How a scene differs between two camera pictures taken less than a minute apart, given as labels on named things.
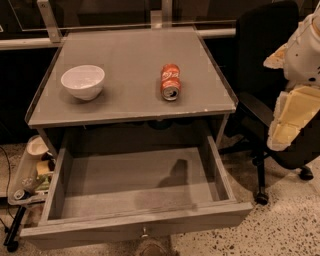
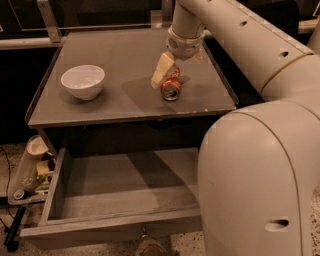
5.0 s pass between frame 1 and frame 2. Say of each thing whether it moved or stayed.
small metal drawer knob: stayed
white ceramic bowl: stayed
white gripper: moved
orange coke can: stayed
